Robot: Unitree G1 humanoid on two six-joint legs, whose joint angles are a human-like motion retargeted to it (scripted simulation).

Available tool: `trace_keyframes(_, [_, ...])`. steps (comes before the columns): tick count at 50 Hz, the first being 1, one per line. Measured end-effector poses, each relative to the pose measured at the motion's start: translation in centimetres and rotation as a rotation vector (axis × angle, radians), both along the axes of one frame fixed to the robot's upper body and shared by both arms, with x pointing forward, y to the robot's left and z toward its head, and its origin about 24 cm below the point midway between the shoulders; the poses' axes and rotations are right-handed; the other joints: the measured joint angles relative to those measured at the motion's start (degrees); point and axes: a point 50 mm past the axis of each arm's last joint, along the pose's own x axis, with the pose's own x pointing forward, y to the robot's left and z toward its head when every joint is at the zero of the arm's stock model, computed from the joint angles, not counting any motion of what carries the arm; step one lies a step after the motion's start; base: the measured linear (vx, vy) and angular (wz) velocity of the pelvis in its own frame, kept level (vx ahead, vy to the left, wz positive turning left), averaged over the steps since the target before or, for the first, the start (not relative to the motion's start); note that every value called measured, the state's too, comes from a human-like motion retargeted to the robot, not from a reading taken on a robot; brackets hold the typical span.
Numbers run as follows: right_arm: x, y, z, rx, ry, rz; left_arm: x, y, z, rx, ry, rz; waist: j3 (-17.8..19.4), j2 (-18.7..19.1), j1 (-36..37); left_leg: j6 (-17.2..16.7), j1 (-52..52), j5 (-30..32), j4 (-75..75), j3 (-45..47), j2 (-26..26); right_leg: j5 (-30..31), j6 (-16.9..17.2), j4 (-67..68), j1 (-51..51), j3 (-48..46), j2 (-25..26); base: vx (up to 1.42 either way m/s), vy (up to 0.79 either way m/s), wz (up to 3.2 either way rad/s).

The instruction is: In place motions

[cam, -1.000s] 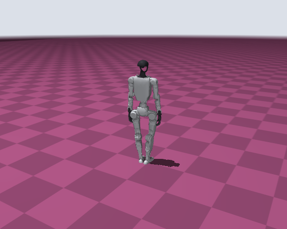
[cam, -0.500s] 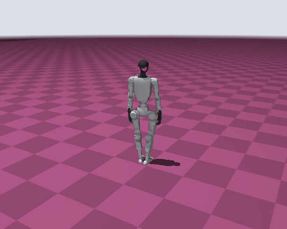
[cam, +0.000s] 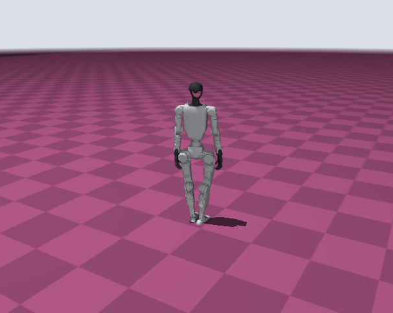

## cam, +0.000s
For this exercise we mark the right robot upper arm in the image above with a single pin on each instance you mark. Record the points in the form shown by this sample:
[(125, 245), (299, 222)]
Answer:
[(212, 111)]

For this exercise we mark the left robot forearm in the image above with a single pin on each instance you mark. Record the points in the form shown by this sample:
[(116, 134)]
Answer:
[(177, 140)]

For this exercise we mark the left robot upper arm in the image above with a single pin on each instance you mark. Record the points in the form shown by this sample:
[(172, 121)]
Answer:
[(178, 119)]

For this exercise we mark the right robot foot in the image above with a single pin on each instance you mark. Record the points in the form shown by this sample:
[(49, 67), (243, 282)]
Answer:
[(199, 222)]

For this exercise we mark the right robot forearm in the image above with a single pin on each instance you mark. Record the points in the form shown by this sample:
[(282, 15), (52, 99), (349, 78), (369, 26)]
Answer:
[(217, 142)]

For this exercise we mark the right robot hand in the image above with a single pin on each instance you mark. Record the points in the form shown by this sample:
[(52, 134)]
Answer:
[(219, 160)]

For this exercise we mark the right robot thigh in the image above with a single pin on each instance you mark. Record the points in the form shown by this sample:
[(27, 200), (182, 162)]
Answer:
[(209, 163)]

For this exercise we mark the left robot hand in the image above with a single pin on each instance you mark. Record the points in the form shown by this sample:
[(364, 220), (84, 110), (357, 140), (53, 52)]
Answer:
[(176, 159)]

